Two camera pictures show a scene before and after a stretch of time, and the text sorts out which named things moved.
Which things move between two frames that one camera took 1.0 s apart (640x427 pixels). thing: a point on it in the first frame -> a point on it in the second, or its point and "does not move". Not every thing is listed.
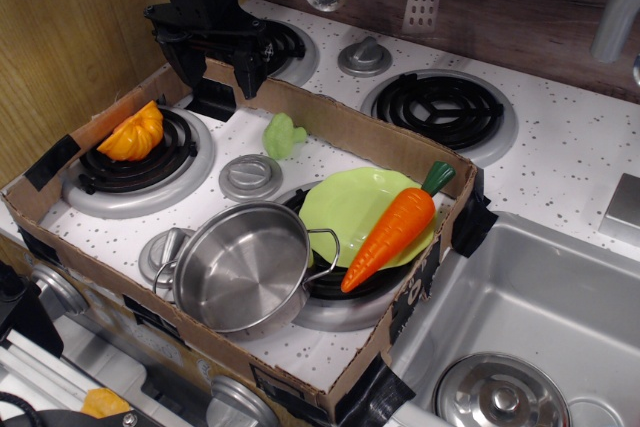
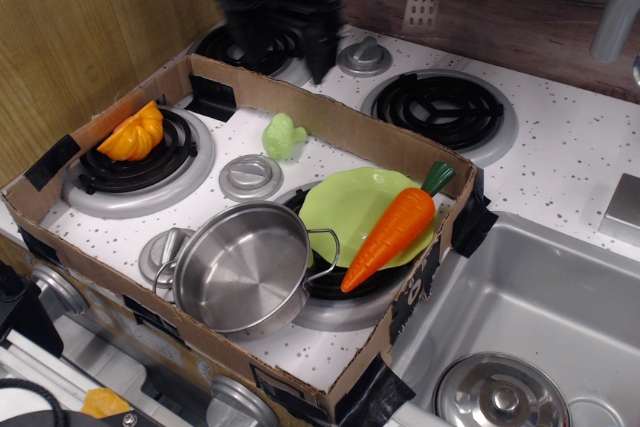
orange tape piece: (101, 402) does not move
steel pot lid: (501, 389) does not move
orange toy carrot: (392, 236) does not move
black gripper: (202, 13) -> (265, 3)
